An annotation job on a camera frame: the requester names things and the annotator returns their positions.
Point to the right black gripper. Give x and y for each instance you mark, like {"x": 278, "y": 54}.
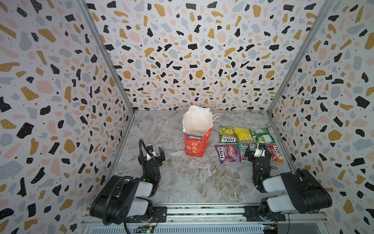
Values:
{"x": 248, "y": 153}

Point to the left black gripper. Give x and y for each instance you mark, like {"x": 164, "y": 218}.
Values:
{"x": 161, "y": 155}

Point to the teal mint candy packet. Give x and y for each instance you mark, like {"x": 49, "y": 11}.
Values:
{"x": 242, "y": 148}

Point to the green snack packet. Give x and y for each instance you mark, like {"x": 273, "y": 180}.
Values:
{"x": 262, "y": 135}

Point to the orange fruits candy packet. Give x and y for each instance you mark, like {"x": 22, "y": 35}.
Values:
{"x": 274, "y": 150}

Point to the yellow snack packet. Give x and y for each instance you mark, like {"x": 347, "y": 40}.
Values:
{"x": 243, "y": 134}

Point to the purple candy packet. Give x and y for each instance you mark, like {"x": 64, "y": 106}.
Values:
{"x": 228, "y": 153}

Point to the green mango tea candy packet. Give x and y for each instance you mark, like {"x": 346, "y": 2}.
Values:
{"x": 227, "y": 135}

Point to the red paper gift bag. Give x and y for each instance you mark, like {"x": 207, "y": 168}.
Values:
{"x": 198, "y": 123}

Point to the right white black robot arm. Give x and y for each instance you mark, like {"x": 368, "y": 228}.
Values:
{"x": 298, "y": 190}

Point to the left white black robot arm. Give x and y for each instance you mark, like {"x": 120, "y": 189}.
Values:
{"x": 127, "y": 198}

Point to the left green circuit board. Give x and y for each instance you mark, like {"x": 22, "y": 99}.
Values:
{"x": 144, "y": 230}

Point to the green circuit board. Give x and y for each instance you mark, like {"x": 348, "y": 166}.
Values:
{"x": 270, "y": 229}
{"x": 144, "y": 230}

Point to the right green circuit board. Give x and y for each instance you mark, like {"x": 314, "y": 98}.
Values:
{"x": 270, "y": 229}

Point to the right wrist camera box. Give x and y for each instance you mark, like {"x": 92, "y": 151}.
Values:
{"x": 260, "y": 151}

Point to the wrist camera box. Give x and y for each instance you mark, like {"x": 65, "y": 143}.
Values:
{"x": 260, "y": 151}
{"x": 150, "y": 153}

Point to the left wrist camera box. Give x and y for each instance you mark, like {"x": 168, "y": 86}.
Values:
{"x": 150, "y": 153}

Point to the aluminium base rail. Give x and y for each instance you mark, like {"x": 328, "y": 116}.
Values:
{"x": 205, "y": 218}

